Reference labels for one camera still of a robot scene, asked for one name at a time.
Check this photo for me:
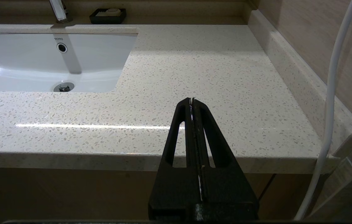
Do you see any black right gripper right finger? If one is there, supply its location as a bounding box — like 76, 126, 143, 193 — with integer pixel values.
192, 98, 259, 220

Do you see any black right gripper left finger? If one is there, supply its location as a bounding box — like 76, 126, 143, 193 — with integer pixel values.
148, 98, 202, 220

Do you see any wooden vanity cabinet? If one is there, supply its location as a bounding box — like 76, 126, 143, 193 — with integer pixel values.
0, 167, 328, 222

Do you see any clear glass panel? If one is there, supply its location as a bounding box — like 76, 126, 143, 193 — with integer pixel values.
306, 134, 352, 222

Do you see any chrome sink drain stopper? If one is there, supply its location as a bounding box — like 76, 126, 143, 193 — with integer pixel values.
53, 82, 75, 92

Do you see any black soap dish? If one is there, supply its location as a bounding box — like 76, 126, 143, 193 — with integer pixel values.
89, 8, 127, 25

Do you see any white ceramic sink basin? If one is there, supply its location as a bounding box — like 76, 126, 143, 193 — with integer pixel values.
0, 31, 139, 93

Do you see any chrome faucet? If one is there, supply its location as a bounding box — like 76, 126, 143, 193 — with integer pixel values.
49, 0, 73, 24

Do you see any metal glass panel bracket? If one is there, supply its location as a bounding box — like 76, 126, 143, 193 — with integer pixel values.
331, 133, 352, 159

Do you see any white flexible hose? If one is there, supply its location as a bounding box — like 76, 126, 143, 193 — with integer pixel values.
294, 0, 352, 221

